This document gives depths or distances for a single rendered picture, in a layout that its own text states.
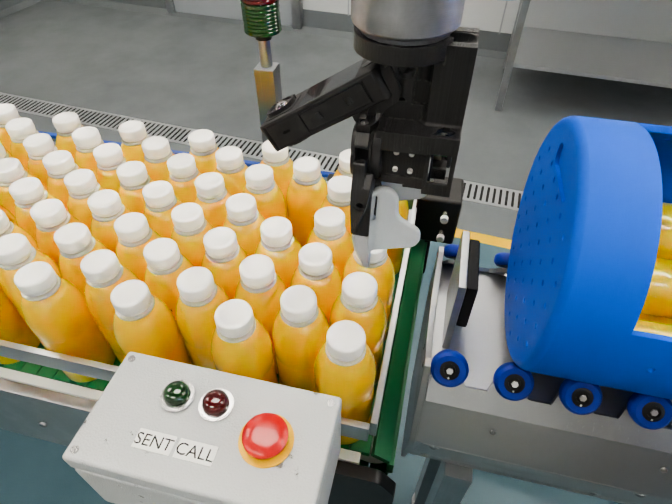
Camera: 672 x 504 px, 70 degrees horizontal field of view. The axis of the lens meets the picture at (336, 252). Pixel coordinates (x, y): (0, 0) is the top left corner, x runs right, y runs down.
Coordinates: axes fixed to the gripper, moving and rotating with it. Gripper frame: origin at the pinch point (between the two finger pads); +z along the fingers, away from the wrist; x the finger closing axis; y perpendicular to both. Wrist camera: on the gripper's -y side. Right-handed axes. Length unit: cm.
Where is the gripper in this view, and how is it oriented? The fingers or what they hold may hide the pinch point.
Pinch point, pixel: (365, 234)
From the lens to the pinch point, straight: 47.7
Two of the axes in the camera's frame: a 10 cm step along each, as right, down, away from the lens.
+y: 9.7, 1.6, -1.7
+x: 2.3, -6.9, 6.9
